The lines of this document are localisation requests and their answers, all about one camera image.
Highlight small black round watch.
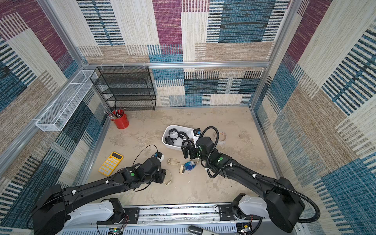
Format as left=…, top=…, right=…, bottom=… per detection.
left=181, top=140, right=194, bottom=147

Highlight blue transparent watch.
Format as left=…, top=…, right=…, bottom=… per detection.
left=184, top=161, right=196, bottom=171

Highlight black watch with strap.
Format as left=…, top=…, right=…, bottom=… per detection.
left=178, top=131, right=190, bottom=141

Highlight black chunky digital watch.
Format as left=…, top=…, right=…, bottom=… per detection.
left=164, top=136, right=174, bottom=146

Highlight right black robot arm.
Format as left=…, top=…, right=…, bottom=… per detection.
left=178, top=126, right=321, bottom=233

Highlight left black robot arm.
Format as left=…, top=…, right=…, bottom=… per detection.
left=31, top=152, right=166, bottom=235

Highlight white plastic storage box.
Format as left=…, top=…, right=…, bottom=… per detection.
left=162, top=125, right=198, bottom=151

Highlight yellow calculator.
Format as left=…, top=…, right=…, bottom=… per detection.
left=98, top=152, right=123, bottom=176

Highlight red pen cup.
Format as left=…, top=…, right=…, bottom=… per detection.
left=112, top=114, right=129, bottom=129

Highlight pens in cup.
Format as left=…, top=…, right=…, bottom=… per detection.
left=103, top=102, right=126, bottom=119

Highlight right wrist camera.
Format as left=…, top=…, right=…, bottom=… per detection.
left=193, top=128, right=201, bottom=140

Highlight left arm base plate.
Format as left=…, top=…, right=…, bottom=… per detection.
left=97, top=207, right=140, bottom=225

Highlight black wire mesh shelf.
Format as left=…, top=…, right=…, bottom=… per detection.
left=90, top=66, right=157, bottom=111

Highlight white wire mesh basket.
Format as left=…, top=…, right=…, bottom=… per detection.
left=36, top=70, right=94, bottom=132

